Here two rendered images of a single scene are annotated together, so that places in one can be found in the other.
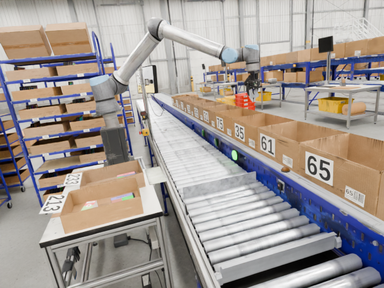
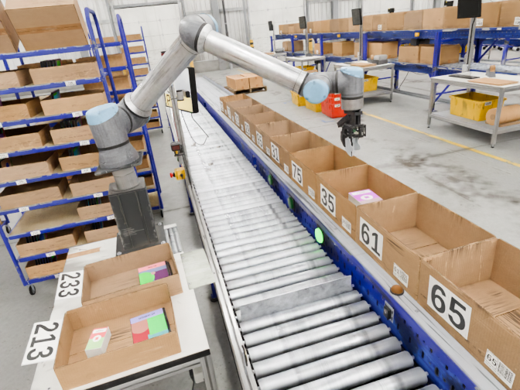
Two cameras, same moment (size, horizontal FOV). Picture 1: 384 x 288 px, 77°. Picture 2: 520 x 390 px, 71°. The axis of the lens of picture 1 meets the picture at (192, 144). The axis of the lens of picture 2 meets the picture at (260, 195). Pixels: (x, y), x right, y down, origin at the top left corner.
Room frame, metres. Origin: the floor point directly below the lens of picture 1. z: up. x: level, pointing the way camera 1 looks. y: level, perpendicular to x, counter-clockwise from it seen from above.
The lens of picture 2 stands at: (0.16, -0.03, 1.74)
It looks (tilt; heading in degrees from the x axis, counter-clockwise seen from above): 25 degrees down; 0
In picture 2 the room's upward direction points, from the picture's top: 6 degrees counter-clockwise
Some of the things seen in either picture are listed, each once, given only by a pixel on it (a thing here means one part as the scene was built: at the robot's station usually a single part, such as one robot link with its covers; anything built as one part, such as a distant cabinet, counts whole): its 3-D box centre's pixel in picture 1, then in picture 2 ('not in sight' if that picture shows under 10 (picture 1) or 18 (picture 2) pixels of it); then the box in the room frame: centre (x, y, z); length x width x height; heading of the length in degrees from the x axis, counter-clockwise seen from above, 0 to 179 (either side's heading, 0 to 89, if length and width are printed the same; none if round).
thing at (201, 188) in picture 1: (220, 186); (297, 299); (1.29, -0.14, 0.76); 0.46 x 0.01 x 0.09; 103
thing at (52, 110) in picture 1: (44, 111); (15, 138); (2.78, 1.63, 1.19); 0.40 x 0.30 x 0.10; 103
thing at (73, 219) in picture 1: (104, 202); (121, 330); (1.19, 0.51, 0.80); 0.38 x 0.28 x 0.10; 106
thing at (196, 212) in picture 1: (232, 204); (315, 336); (1.13, -0.18, 0.72); 0.52 x 0.05 x 0.05; 103
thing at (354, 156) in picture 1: (359, 167); (509, 308); (0.93, -0.69, 0.96); 0.39 x 0.29 x 0.17; 13
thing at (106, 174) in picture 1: (113, 178); (132, 278); (1.50, 0.55, 0.80); 0.38 x 0.28 x 0.10; 109
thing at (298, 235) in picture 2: (198, 164); (263, 245); (1.77, -0.03, 0.72); 0.52 x 0.05 x 0.05; 103
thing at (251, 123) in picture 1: (262, 130); (362, 199); (1.69, -0.52, 0.96); 0.39 x 0.29 x 0.17; 13
